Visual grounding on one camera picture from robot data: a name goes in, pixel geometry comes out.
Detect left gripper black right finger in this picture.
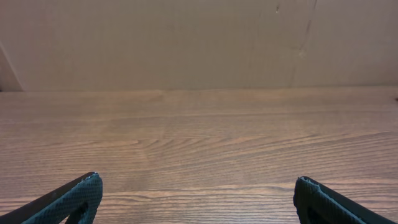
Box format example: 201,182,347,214
293,176,395,224

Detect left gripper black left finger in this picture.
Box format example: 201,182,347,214
1,172,103,224

